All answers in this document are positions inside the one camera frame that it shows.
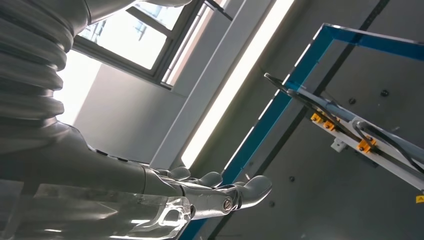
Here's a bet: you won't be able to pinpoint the long ceiling light strip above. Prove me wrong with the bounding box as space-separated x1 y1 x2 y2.
180 0 296 170

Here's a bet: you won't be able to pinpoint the blue metal frame beam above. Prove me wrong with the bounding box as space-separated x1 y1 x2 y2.
178 23 424 240

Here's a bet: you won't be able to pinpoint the white rail orange clips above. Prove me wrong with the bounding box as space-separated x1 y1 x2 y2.
309 89 424 192

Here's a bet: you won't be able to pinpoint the dark window frame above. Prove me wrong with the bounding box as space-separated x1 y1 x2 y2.
71 0 234 91

